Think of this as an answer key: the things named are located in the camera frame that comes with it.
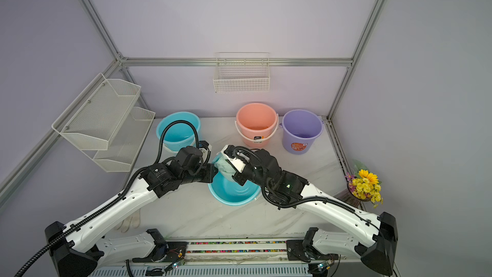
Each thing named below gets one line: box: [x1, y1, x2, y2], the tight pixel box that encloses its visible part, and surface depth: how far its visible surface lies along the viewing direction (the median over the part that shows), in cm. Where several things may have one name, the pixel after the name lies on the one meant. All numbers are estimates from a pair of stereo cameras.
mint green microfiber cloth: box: [213, 156, 237, 182], surface depth 70 cm
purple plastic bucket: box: [279, 109, 325, 155], surface depth 98 cm
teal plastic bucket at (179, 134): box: [156, 111, 202, 153], surface depth 93 cm
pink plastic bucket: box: [234, 101, 279, 148], surface depth 100 cm
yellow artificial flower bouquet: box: [344, 159, 384, 209], surface depth 68 cm
